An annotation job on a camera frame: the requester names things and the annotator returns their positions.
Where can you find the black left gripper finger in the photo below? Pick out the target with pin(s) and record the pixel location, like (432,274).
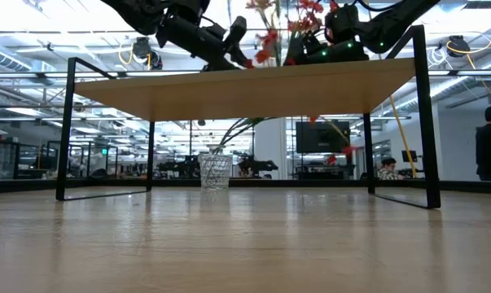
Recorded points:
(240,57)
(236,30)

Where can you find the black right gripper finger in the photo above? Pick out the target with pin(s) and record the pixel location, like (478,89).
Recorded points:
(308,44)
(306,58)

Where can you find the pink artificial flower spray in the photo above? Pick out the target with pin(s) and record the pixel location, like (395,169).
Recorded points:
(274,40)

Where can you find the clear glass vase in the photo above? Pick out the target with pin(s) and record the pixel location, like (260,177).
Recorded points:
(215,171)

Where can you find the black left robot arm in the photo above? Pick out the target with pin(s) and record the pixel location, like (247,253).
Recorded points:
(139,14)

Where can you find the background black robot arm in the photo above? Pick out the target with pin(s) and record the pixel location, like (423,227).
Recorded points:
(257,167)
(180,167)

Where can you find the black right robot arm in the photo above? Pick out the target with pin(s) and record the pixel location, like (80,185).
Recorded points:
(391,24)

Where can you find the wooden shelf with black legs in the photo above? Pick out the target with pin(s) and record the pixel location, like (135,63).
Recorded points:
(245,93)

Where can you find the small red object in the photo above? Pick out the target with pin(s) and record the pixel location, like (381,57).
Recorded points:
(331,160)

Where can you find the small black monitor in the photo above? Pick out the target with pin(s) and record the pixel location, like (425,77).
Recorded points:
(409,156)

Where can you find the person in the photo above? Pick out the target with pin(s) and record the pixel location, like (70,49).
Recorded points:
(489,150)
(388,173)

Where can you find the green sign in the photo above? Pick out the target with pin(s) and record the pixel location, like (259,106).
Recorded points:
(104,151)

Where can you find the black wall monitor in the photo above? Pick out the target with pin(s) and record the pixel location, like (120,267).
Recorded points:
(322,138)

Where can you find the black metal table frame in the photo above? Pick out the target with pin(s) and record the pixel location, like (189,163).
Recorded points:
(269,184)

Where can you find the black framed glass enclosure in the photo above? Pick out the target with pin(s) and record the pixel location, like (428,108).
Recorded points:
(16,163)

